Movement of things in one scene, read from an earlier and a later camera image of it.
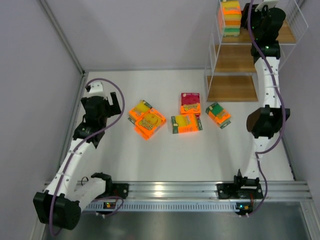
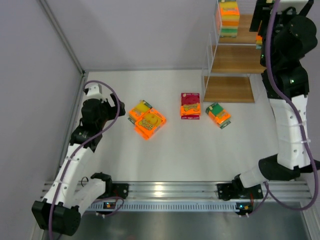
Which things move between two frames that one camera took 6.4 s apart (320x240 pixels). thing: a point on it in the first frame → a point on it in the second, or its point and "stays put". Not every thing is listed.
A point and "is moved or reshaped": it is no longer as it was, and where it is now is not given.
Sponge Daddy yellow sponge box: x=140 y=109 stays put
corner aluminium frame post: x=62 y=35 stays put
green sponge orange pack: x=219 y=115 stays put
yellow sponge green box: x=184 y=123 is moved or reshaped
